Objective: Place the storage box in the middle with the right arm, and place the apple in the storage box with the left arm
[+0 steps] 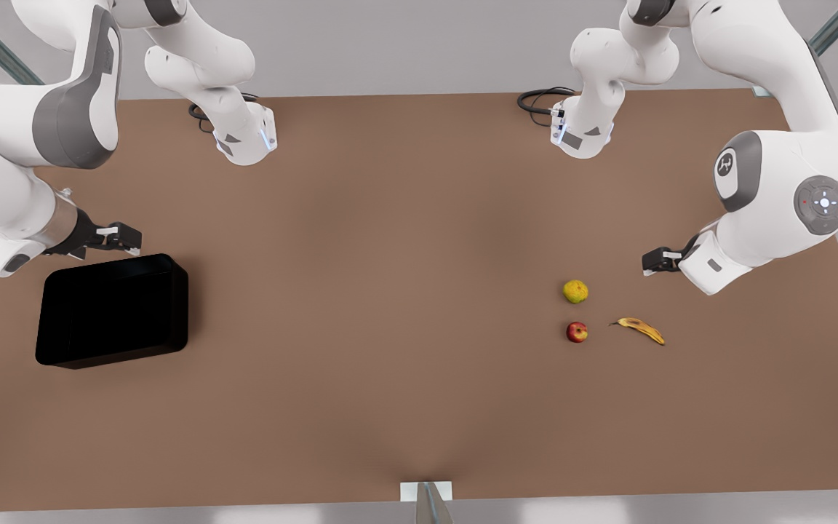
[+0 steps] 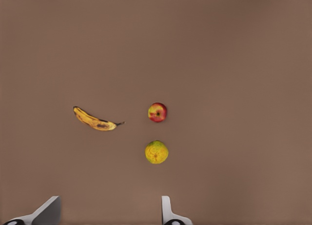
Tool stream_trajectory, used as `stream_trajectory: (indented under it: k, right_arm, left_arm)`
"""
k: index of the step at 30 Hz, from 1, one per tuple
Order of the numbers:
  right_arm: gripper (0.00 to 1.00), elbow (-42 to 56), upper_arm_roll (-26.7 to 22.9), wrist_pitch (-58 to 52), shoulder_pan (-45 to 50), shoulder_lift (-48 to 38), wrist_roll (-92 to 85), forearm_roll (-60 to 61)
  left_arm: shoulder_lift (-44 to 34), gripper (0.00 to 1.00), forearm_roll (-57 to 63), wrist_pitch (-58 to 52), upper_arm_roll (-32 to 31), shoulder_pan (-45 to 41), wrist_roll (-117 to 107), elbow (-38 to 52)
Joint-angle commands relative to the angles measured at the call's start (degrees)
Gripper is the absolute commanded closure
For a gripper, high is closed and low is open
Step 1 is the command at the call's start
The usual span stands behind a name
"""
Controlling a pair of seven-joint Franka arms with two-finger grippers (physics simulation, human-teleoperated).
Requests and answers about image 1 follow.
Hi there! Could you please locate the yellow banana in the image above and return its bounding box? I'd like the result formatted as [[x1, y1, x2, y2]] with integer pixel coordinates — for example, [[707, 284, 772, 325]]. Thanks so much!
[[609, 317, 666, 346]]

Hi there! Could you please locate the black storage box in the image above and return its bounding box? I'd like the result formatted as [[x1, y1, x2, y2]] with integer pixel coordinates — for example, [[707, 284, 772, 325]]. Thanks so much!
[[35, 253, 189, 370]]

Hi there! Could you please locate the black cable loop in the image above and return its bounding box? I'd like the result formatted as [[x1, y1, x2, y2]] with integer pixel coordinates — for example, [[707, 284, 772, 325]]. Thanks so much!
[[188, 92, 260, 135], [517, 87, 578, 127]]

